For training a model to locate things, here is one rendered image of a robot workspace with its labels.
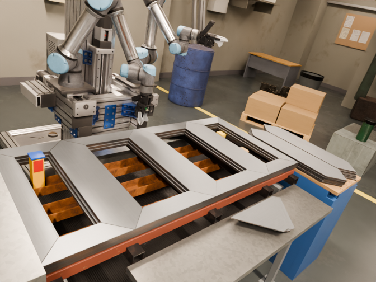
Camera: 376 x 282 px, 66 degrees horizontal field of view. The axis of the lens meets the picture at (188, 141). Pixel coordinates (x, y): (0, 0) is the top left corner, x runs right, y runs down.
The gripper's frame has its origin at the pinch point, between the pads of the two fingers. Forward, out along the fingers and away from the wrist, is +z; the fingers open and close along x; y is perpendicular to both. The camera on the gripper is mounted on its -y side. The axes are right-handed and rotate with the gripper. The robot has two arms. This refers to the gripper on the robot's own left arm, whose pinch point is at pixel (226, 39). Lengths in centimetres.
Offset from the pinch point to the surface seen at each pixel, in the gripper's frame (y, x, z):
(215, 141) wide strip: 55, 40, 16
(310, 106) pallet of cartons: 135, -276, 103
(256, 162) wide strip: 53, 50, 45
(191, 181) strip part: 48, 93, 17
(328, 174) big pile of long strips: 56, 32, 89
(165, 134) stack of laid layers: 55, 50, -16
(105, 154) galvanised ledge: 68, 75, -45
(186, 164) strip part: 49, 80, 9
